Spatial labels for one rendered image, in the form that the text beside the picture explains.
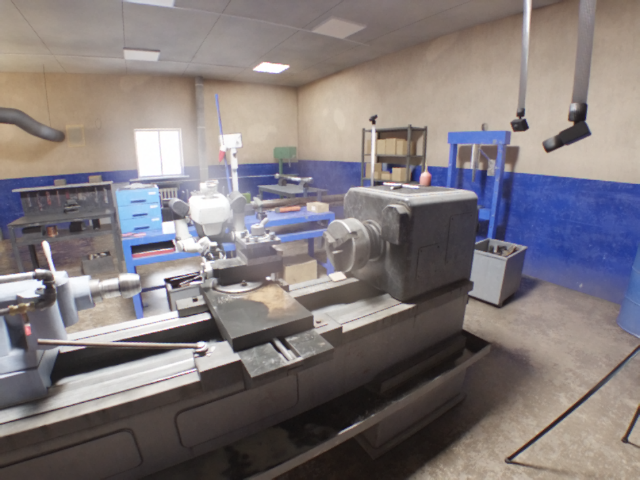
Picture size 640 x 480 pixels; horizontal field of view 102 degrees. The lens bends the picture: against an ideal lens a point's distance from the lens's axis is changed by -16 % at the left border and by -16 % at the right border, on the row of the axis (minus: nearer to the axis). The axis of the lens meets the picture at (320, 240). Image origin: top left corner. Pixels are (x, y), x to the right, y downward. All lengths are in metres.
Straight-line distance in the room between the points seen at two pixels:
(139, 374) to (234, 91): 8.01
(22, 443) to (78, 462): 0.18
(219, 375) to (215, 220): 1.38
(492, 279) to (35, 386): 3.45
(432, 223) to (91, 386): 1.47
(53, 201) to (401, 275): 4.85
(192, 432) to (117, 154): 7.39
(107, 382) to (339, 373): 0.88
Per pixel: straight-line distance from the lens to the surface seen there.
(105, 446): 1.25
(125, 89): 8.35
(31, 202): 5.47
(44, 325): 1.15
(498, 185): 4.30
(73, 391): 1.23
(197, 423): 1.26
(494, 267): 3.48
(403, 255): 1.45
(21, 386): 1.25
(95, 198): 5.32
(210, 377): 1.09
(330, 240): 1.47
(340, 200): 5.31
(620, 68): 4.53
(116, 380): 1.21
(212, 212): 2.25
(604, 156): 4.43
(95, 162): 8.24
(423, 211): 1.45
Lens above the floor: 1.52
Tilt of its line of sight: 16 degrees down
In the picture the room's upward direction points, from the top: straight up
